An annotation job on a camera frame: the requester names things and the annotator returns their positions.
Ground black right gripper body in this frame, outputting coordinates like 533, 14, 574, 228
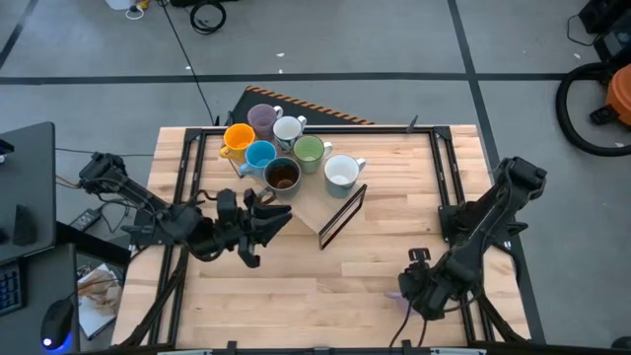
397, 263, 453, 321

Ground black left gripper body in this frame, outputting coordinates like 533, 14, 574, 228
189, 188, 262, 270

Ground lavender ribbed mug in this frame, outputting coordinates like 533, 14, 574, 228
385, 290, 420, 318

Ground blue brown glazed mug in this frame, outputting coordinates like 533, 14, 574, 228
263, 156, 303, 201

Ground light blue faceted mug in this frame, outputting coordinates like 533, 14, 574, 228
239, 140, 278, 179

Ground green mug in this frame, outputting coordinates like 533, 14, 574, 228
293, 135, 334, 175

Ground teal mug white inside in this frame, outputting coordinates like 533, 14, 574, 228
323, 154, 368, 199

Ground orange mug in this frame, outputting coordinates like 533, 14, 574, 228
219, 122, 256, 164

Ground smooth purple mug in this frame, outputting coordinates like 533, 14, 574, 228
245, 103, 285, 143

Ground wooden shelf riser black legs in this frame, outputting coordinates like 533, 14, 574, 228
224, 132, 370, 251

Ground black mat orange striped edge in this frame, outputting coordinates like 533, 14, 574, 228
230, 85, 377, 127

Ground brown paper bag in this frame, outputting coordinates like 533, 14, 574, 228
80, 278, 122, 311

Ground black power adapter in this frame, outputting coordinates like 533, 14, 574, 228
68, 207, 103, 232

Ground black metal rack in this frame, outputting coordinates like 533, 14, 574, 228
112, 123, 543, 355

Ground white paper notebook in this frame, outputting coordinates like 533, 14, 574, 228
76, 263, 124, 341

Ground black computer mouse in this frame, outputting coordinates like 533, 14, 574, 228
39, 298, 75, 351

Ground dark grey desk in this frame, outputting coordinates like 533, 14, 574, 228
0, 241, 80, 355

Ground black keyboard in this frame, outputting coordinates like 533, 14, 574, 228
0, 263, 25, 317

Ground white power strip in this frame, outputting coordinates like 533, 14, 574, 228
105, 0, 148, 21

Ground orange vacuum cleaner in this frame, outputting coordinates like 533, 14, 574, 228
604, 63, 631, 127

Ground black equipment case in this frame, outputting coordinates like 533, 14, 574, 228
579, 0, 631, 63

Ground black braided cable sleeve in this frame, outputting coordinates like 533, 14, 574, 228
462, 290, 526, 344
117, 244, 191, 346

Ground yellow cable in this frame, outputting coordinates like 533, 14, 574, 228
54, 175, 83, 191

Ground thin dark floor cable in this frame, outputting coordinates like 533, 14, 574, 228
54, 146, 155, 159

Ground long black floor cable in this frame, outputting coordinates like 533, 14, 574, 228
158, 0, 219, 125

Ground coiled black cable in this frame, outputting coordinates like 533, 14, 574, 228
189, 0, 228, 36

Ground black vacuum hose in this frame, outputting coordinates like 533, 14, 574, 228
554, 62, 631, 159

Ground thin black cable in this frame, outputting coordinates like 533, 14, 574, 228
565, 13, 598, 48

